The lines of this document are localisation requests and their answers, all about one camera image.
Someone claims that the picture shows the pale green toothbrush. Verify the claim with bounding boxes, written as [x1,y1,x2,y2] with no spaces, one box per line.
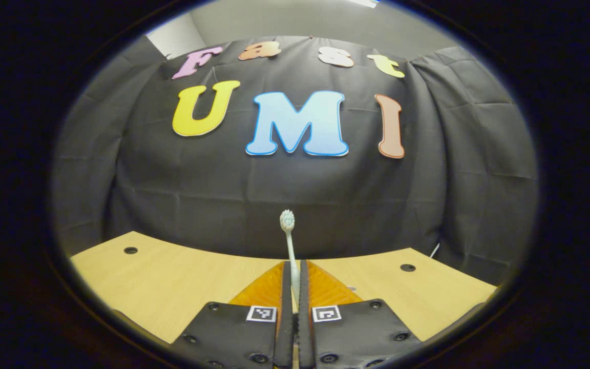
[280,209,301,311]

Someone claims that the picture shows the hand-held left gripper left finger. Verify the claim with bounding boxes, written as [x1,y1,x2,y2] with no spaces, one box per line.
[170,260,296,369]

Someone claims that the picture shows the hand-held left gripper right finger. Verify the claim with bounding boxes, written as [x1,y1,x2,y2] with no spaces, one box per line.
[298,259,424,369]

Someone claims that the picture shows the light wooden desktop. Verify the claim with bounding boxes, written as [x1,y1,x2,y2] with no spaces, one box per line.
[70,231,498,344]

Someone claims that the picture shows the black backdrop cloth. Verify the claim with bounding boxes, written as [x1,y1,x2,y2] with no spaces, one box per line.
[52,35,540,288]

